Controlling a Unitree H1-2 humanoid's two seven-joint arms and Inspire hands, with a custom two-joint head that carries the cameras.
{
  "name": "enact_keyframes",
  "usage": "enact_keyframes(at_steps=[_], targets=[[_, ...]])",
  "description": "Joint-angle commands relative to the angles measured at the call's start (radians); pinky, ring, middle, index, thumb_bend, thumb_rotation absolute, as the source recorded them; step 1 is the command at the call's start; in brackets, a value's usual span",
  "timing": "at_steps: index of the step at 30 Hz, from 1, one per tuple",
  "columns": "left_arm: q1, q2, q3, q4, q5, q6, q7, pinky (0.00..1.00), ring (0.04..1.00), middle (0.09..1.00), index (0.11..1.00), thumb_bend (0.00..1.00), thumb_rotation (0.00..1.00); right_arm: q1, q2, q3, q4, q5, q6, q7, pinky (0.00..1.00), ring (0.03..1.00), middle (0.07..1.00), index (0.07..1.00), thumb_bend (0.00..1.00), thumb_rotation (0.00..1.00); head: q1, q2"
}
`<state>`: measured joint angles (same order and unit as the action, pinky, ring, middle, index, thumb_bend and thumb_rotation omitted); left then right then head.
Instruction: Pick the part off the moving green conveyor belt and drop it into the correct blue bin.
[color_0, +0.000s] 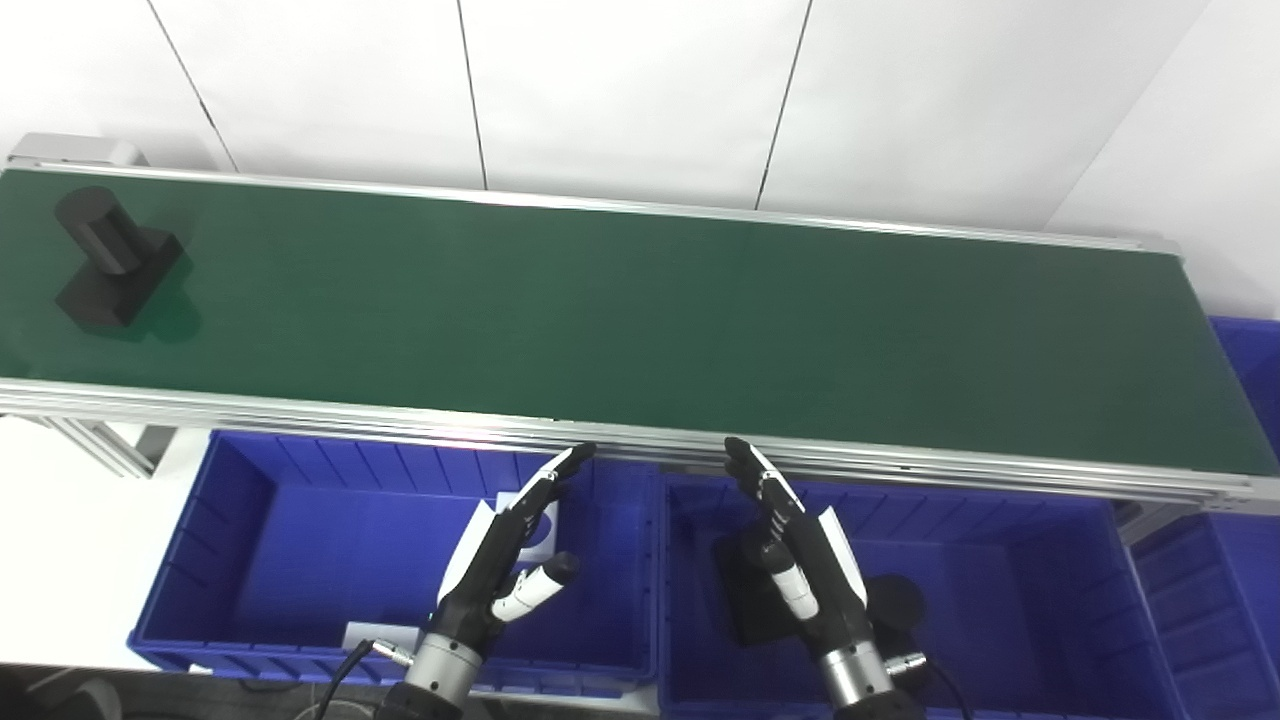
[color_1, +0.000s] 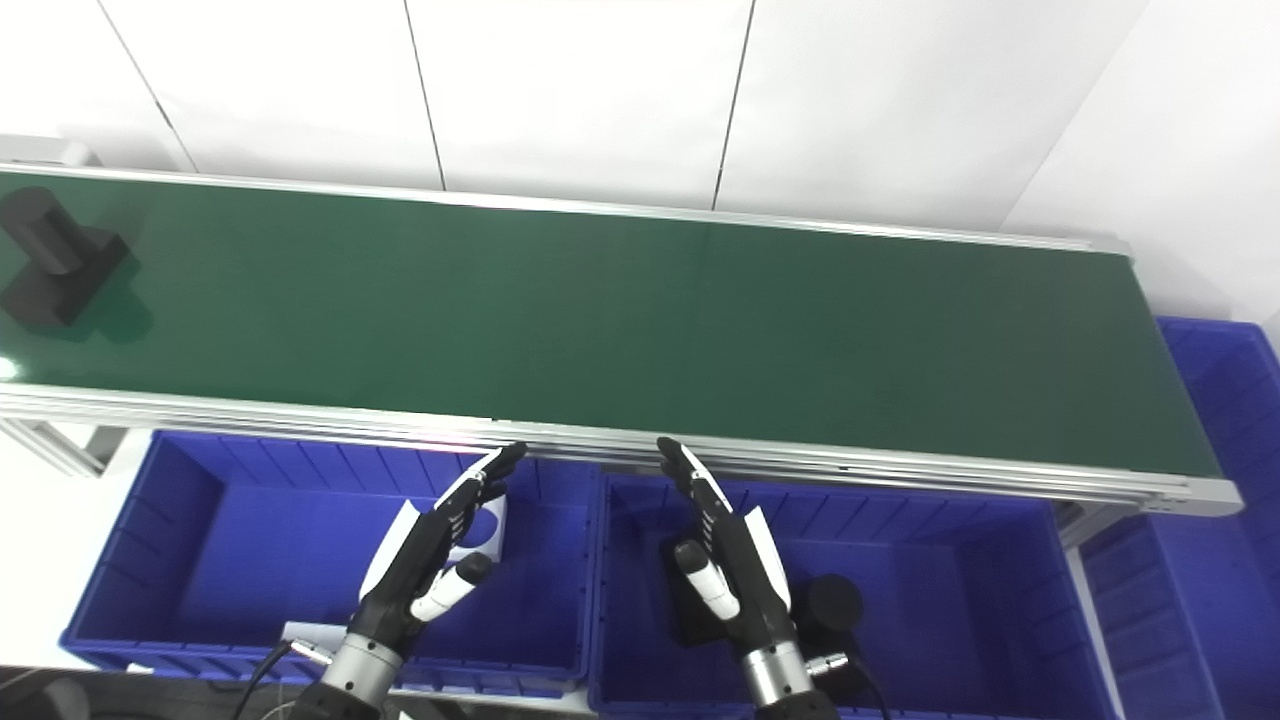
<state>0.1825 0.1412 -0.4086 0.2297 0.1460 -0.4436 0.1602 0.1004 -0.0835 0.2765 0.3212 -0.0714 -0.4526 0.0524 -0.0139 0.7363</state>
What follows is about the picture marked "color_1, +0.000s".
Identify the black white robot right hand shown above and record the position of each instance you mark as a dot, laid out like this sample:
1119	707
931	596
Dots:
750	580

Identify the black white robot left hand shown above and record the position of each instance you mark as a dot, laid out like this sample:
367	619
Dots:
400	580

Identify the black cylinder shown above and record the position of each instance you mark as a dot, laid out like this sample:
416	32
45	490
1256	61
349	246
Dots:
835	605
55	260

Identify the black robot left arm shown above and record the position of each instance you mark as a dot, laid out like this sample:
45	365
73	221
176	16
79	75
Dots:
355	680

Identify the white square part with hole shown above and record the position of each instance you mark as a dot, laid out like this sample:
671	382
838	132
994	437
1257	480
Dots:
492	535

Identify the white bin label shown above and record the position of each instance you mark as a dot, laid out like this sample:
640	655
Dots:
305	640

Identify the green conveyor belt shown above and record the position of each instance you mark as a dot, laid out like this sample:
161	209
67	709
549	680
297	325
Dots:
800	465
600	320

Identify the blue plastic bin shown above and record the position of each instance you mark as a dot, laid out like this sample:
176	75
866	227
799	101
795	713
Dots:
250	550
950	600
1200	600

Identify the aluminium conveyor leg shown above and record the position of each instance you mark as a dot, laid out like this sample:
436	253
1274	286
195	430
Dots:
70	445

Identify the grey conveyor end housing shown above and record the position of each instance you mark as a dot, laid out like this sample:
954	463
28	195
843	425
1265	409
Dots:
50	150

